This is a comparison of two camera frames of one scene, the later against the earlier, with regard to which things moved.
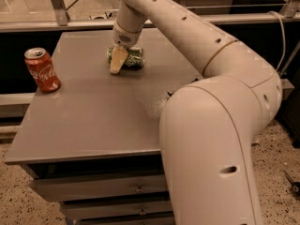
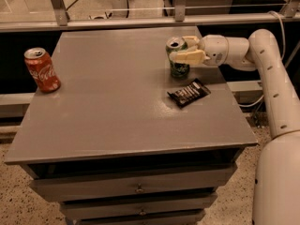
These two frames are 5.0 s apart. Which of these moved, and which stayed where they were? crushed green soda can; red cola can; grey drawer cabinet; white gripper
Moved: crushed green soda can; white gripper
Stayed: grey drawer cabinet; red cola can
